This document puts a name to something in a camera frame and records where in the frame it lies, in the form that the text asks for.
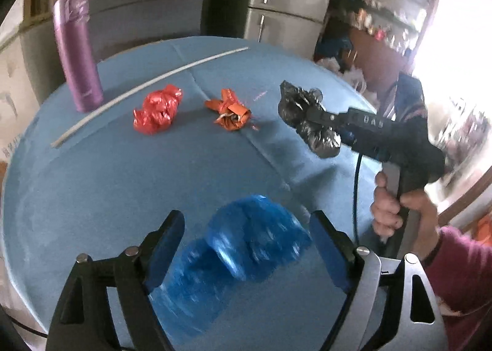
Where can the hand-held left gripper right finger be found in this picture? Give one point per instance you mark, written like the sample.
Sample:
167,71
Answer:
330,251

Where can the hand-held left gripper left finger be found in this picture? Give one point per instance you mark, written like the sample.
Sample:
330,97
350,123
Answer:
165,251

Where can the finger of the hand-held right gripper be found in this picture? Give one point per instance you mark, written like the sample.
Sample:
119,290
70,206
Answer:
345,136
323,116

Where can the black plastic bag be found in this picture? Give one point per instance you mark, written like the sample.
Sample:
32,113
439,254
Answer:
296,101

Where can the blue plastic bag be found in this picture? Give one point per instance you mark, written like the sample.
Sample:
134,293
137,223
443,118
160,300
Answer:
250,228

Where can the orange wrapper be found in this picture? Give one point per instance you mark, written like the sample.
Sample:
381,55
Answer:
230,112

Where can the red wrapper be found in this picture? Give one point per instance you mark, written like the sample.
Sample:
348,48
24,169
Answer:
157,112

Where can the person's right forearm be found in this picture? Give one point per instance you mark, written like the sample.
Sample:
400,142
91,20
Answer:
461,270

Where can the person's right hand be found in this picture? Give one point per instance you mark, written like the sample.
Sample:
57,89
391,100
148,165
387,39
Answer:
386,212

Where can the pile of plastic bags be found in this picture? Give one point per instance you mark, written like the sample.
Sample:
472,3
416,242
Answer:
353,76

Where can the white thin stick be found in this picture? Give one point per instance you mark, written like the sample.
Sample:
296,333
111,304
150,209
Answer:
65,134

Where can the purple bottle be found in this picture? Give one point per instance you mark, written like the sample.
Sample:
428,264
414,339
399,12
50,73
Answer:
77,59

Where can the white chest freezer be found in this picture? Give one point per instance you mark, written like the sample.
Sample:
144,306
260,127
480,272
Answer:
15,86

